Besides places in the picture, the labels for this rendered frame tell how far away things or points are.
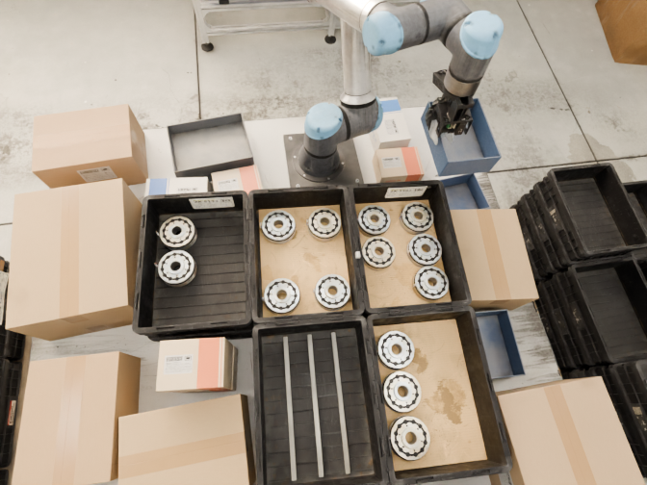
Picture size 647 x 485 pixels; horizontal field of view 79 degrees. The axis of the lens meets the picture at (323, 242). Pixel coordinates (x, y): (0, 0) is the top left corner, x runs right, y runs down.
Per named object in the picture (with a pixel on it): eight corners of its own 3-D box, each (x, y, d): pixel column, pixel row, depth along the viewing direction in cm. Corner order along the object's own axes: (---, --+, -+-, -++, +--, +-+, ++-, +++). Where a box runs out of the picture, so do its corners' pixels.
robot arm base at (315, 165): (295, 146, 146) (295, 127, 137) (334, 142, 148) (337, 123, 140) (301, 179, 140) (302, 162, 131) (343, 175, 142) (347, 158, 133)
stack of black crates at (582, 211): (499, 216, 210) (548, 168, 168) (550, 209, 213) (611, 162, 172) (525, 287, 195) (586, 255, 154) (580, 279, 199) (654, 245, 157)
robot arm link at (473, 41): (488, 0, 74) (516, 29, 71) (470, 48, 84) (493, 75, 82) (452, 13, 73) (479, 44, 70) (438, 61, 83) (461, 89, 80)
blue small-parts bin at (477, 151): (420, 117, 114) (427, 101, 108) (468, 114, 116) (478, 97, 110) (438, 177, 107) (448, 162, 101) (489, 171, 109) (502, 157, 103)
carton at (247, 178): (220, 213, 139) (216, 203, 132) (215, 184, 143) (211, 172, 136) (265, 204, 141) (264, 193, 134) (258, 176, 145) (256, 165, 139)
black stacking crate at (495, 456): (359, 323, 116) (366, 315, 105) (456, 315, 119) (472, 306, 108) (380, 477, 101) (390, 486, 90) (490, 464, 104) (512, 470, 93)
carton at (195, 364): (165, 392, 102) (155, 391, 95) (168, 344, 106) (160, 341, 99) (228, 388, 103) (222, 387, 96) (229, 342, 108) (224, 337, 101)
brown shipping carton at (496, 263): (433, 230, 142) (450, 209, 127) (492, 229, 143) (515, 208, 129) (448, 313, 130) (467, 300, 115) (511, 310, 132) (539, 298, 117)
